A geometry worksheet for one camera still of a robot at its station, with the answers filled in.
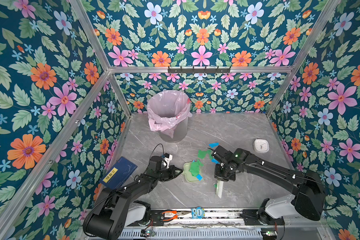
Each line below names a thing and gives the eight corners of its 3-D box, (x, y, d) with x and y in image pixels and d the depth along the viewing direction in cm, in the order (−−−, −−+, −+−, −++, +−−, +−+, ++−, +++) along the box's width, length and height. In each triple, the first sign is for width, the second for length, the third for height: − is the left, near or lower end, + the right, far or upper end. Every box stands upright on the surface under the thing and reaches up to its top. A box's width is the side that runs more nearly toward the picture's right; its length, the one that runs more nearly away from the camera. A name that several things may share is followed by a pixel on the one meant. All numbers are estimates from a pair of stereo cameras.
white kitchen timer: (254, 152, 99) (256, 150, 96) (250, 140, 105) (252, 138, 102) (269, 152, 99) (271, 150, 96) (265, 140, 105) (266, 138, 102)
